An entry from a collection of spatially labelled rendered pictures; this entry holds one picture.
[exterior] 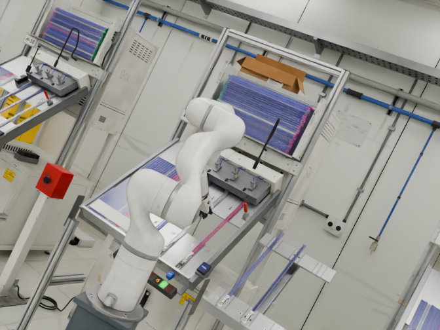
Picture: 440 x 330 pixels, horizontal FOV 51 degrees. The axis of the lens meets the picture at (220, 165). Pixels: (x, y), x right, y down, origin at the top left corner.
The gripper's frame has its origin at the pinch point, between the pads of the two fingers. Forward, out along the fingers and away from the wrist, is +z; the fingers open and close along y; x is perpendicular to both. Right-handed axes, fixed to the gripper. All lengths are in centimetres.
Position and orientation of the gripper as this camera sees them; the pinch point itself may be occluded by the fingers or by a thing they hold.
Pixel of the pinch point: (203, 213)
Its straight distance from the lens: 223.7
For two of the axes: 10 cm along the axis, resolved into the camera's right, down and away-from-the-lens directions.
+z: 0.6, 6.6, 7.5
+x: -6.0, 6.2, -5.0
